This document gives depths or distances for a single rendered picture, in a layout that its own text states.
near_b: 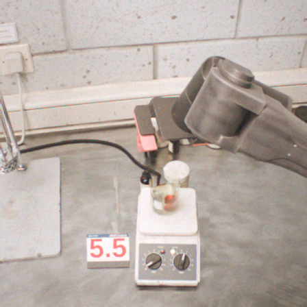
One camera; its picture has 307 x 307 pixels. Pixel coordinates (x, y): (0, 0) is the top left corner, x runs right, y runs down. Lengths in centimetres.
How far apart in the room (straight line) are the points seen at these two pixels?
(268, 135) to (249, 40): 76
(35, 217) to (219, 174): 47
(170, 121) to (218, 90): 16
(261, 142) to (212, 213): 55
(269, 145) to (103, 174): 67
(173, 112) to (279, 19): 67
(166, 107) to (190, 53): 58
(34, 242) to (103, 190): 21
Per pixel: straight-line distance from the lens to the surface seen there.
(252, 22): 116
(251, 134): 44
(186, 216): 86
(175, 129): 57
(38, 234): 96
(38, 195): 103
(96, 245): 90
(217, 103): 43
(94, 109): 116
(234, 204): 101
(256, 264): 92
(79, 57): 111
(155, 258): 83
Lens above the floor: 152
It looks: 44 degrees down
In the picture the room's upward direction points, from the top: straight up
